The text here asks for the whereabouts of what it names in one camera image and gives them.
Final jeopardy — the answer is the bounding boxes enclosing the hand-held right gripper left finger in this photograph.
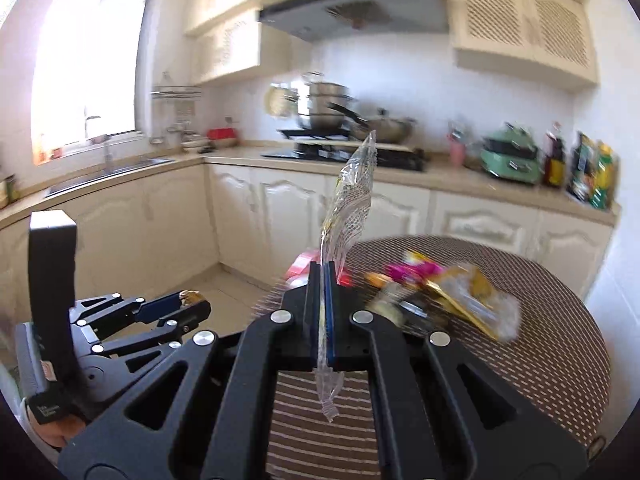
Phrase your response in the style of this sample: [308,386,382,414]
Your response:
[59,262,328,480]

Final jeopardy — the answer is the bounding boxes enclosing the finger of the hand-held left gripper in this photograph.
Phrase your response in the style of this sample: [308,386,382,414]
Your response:
[72,291,184,341]
[92,302,212,361]

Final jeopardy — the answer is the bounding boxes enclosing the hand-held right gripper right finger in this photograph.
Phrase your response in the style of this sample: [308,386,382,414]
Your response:
[326,264,587,480]

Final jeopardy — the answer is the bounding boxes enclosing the clear printed plastic wrapper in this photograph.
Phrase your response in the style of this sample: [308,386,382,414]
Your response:
[314,131,378,423]

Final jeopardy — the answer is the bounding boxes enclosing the pink plastic bag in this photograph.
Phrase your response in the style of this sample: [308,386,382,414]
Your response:
[284,252,352,287]

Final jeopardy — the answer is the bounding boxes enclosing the pale crumpled wrapper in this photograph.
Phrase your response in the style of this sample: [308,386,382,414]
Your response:
[369,282,427,327]

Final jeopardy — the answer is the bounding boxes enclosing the cream base cabinet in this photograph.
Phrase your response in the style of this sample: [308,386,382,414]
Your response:
[205,162,617,303]
[0,162,222,343]

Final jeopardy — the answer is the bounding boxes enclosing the steel sink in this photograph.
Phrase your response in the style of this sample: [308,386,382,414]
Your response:
[46,157,175,197]

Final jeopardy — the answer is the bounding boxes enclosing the metal faucet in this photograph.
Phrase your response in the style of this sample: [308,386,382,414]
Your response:
[96,132,117,172]

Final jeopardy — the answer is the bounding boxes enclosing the golden crinkled wrapper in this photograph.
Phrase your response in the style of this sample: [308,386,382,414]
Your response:
[425,265,522,342]

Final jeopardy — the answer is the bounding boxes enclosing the black gas stove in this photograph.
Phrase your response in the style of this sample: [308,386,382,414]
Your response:
[260,141,429,172]

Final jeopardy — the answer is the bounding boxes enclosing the steel wok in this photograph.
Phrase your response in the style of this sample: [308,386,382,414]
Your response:
[327,102,417,144]

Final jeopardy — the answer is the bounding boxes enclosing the pink utensil cup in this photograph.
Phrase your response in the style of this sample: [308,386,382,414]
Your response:
[446,120,469,169]

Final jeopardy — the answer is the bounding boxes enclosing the stacked steel pots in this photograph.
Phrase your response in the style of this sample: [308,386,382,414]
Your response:
[299,72,354,132]

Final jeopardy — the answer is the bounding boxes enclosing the window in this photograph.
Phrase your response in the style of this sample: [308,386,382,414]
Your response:
[32,0,152,165]

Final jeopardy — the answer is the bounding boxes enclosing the brown dotted tablecloth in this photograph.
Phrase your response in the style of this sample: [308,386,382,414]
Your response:
[252,234,613,480]

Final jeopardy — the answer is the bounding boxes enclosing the green electric cooker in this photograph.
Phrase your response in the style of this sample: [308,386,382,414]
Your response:
[479,122,544,187]

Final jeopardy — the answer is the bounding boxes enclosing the dark sauce bottle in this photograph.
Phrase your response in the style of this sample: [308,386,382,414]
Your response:
[542,121,567,189]

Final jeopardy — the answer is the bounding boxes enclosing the dark green bottle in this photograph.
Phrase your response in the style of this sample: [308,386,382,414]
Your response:
[566,131,594,202]

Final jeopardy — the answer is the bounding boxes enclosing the grey range hood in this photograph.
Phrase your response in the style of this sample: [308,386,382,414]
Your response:
[256,0,449,44]

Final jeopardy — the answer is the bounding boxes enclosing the yellow green packet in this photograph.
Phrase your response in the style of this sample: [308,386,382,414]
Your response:
[590,142,617,211]

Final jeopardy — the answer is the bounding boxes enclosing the wall dish rack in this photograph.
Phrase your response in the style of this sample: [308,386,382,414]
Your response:
[151,85,203,99]

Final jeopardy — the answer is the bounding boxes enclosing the cream lattice wall cabinet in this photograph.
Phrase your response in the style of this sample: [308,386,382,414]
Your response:
[441,0,601,93]

